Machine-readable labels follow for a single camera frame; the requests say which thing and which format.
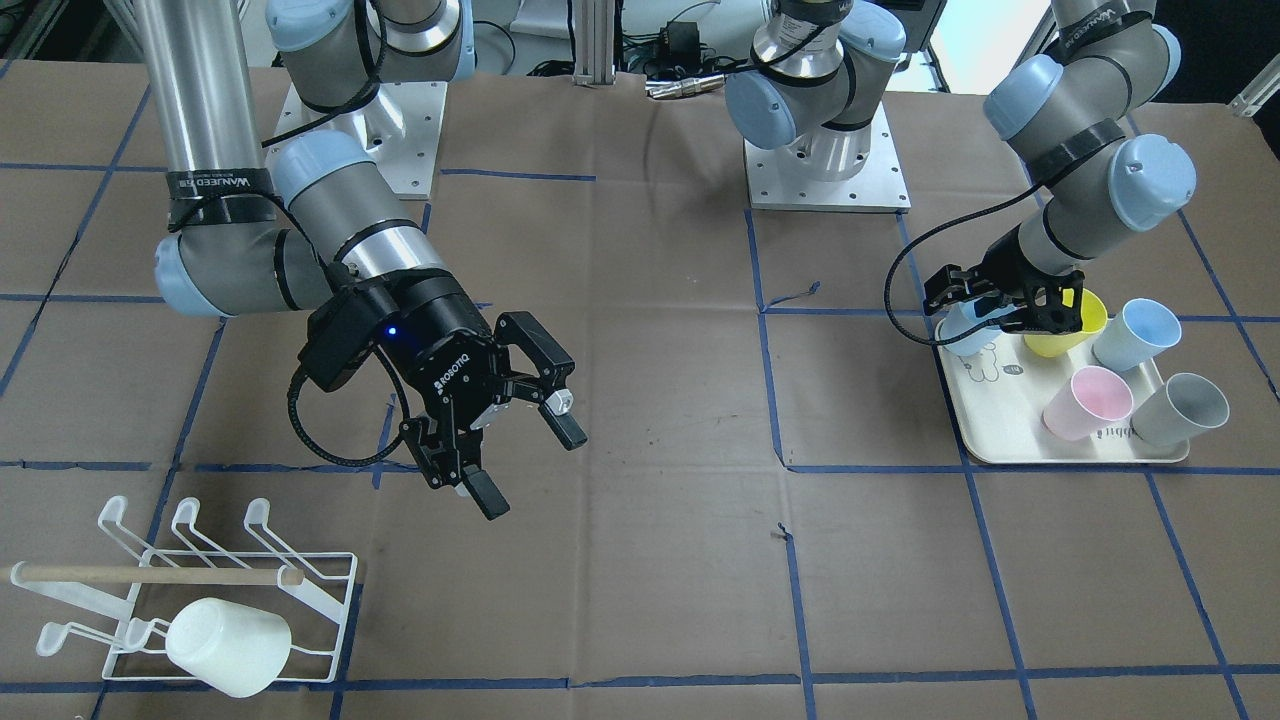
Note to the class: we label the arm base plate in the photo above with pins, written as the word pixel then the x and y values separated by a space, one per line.
pixel 400 128
pixel 826 170

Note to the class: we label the white plastic cup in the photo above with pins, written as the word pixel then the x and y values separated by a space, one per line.
pixel 234 648

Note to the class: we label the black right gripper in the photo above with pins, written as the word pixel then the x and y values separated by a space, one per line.
pixel 445 340

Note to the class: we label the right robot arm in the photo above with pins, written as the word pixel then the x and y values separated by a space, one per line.
pixel 315 227

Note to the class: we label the light blue cup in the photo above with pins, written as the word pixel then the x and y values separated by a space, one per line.
pixel 963 317
pixel 1141 329

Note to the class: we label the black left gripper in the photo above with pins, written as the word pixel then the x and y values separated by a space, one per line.
pixel 1012 268

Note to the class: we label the pink plastic cup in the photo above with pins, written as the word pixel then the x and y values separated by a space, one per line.
pixel 1093 398

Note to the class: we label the grey plastic cup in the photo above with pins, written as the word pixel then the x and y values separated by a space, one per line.
pixel 1187 406

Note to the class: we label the yellow plastic cup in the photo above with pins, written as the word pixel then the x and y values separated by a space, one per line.
pixel 1094 320

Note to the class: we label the black power adapter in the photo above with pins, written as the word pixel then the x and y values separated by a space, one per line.
pixel 679 42

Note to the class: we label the white wire cup rack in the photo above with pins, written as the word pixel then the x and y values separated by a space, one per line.
pixel 133 604

